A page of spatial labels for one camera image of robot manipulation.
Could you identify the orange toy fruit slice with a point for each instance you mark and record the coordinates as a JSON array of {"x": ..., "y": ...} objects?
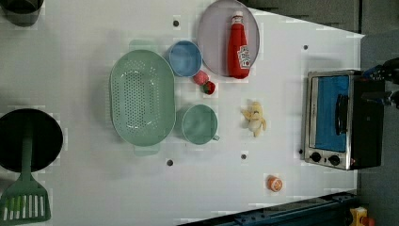
[{"x": 274, "y": 184}]

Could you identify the red ketchup bottle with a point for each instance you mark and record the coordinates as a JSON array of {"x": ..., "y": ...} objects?
[{"x": 238, "y": 57}]

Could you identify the green mug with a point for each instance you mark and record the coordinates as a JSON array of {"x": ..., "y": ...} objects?
[{"x": 197, "y": 124}]

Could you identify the pink toy strawberry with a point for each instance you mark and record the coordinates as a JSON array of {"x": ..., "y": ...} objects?
[{"x": 201, "y": 78}]

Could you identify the lavender plate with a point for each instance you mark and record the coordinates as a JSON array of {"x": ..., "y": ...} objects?
[{"x": 214, "y": 32}]

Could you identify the red toy strawberry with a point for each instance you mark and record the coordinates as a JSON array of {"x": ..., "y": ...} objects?
[{"x": 209, "y": 88}]

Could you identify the dark grey cup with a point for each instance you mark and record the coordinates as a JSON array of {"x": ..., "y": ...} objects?
[{"x": 23, "y": 13}]

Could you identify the silver black toaster oven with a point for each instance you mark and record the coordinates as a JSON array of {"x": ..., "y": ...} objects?
[{"x": 343, "y": 126}]

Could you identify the yellow red toy object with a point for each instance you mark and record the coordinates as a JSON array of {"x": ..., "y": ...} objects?
[{"x": 360, "y": 217}]

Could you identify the blue bowl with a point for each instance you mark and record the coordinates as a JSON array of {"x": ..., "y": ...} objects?
[{"x": 184, "y": 58}]

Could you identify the green perforated colander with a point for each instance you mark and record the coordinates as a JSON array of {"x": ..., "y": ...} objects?
[{"x": 142, "y": 101}]

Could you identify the blue table frame rail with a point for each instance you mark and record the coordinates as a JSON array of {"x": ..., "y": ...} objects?
[{"x": 329, "y": 210}]

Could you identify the yellow plush peeled banana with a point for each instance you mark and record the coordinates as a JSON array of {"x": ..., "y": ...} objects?
[{"x": 254, "y": 115}]

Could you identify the green slotted spatula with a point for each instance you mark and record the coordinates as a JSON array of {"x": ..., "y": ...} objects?
[{"x": 26, "y": 200}]

